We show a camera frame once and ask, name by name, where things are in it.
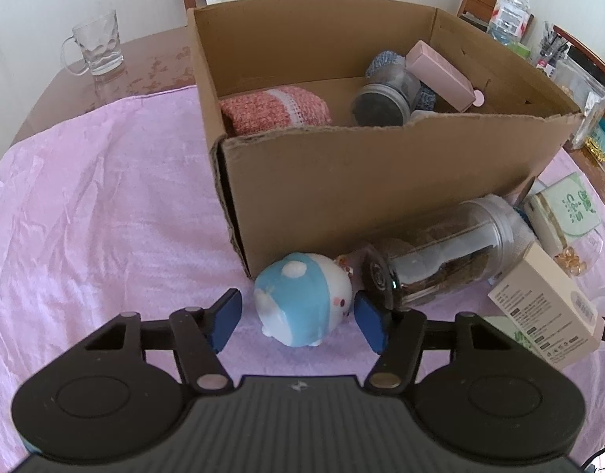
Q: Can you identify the blue knit sock roll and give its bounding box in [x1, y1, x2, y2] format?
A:
[365, 50, 437, 112]

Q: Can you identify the clear plastic water bottle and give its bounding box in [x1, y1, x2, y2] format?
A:
[487, 0, 534, 45]

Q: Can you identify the gold ornament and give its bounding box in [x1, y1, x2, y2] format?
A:
[581, 138, 605, 163]

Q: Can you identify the green and white tissue pack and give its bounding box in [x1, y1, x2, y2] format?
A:
[523, 172, 603, 252]

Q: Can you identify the clear jar with grey lid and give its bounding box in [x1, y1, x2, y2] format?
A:
[350, 64, 421, 128]

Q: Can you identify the brown cardboard box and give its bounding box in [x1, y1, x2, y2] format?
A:
[186, 0, 585, 279]

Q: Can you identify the cream carton box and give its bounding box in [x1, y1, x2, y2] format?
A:
[487, 241, 603, 370]

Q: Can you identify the clear glass mug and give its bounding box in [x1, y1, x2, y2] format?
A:
[61, 9, 126, 77]

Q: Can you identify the large clear plastic jar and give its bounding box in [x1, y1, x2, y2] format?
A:
[551, 52, 605, 151]

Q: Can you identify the pink carton box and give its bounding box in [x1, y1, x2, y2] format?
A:
[406, 40, 485, 113]

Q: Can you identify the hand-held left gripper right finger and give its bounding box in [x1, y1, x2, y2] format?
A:
[354, 292, 522, 390]

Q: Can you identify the pink knit sock roll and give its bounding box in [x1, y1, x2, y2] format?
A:
[218, 85, 333, 138]

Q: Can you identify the pink cloth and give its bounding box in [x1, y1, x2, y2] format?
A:
[0, 84, 605, 459]

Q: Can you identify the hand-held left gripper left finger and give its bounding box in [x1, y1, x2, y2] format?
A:
[78, 289, 243, 396]

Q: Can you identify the glass bottle with black base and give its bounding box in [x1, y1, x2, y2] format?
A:
[359, 194, 537, 312]

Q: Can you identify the blue and white toy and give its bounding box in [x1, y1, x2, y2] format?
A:
[253, 252, 355, 348]

